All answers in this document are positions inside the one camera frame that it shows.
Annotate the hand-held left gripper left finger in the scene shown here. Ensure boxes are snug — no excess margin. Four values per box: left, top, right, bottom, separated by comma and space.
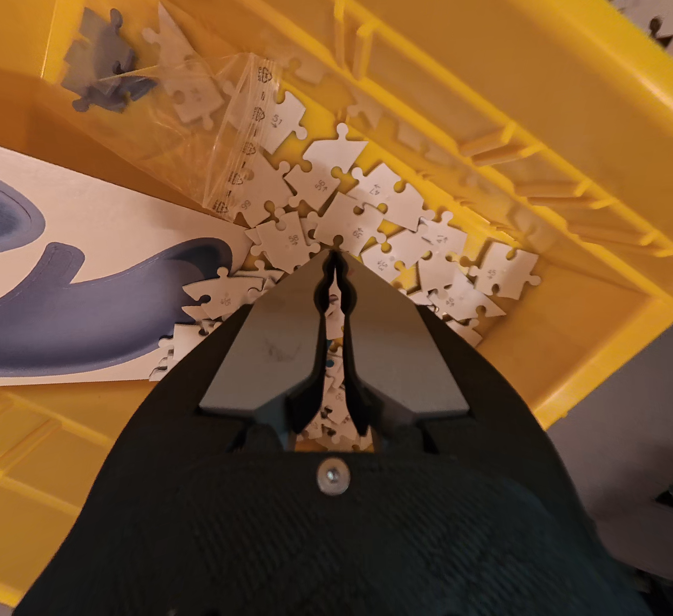
199, 249, 336, 434

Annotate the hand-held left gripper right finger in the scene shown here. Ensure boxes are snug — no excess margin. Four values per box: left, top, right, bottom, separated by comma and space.
334, 250, 470, 436

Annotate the white jigsaw piece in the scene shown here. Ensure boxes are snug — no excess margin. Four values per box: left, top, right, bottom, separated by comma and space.
314, 192, 388, 257
141, 1, 232, 131

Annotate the pile of white puzzle pieces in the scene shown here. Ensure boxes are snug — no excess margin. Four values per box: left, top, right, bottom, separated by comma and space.
150, 90, 542, 453

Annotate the yellow plastic bin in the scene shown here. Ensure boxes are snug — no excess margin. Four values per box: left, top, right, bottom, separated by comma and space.
0, 0, 673, 609

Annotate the dark blue puzzle piece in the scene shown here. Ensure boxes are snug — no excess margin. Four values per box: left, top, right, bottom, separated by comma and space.
89, 74, 159, 114

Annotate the slate blue puzzle piece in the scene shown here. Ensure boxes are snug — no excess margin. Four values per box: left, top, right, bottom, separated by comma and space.
62, 8, 138, 113

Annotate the white card with blue shapes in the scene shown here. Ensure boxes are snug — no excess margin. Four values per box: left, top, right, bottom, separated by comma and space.
0, 147, 253, 386

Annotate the clear plastic bag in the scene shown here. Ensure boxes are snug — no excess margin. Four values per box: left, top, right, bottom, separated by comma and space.
58, 1, 287, 217

